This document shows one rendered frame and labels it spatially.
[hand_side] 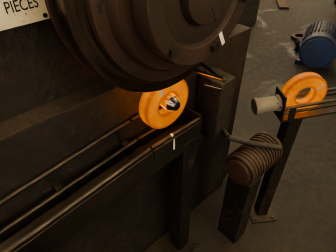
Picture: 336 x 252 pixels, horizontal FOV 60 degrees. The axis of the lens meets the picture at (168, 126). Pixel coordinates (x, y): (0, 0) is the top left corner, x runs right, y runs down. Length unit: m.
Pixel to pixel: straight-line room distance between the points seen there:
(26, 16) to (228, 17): 0.39
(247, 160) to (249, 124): 1.03
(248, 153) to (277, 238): 0.58
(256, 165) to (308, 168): 0.84
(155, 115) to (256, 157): 0.45
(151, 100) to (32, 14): 0.31
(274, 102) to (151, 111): 0.48
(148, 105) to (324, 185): 1.31
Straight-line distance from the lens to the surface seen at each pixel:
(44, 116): 0.69
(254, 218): 1.54
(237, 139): 1.02
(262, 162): 1.09
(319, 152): 2.01
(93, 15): 0.51
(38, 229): 0.73
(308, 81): 1.07
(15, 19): 0.63
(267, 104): 1.05
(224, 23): 0.66
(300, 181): 1.79
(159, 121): 0.78
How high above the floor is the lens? 1.26
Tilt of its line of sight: 40 degrees down
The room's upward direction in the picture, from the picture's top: straight up
